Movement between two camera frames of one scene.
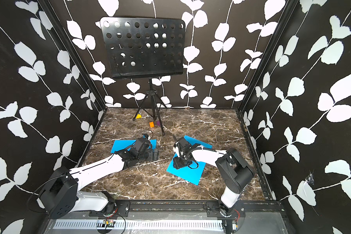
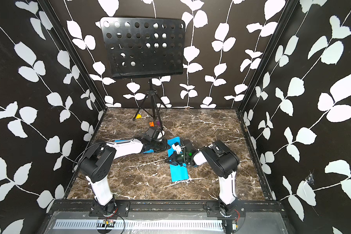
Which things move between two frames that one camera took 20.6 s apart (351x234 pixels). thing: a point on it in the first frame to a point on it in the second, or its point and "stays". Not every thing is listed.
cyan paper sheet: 193,175 to 178,173
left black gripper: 151,157 to 165,146
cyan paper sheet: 119,145 stays
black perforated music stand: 145,48 stays
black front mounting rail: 181,209 stays
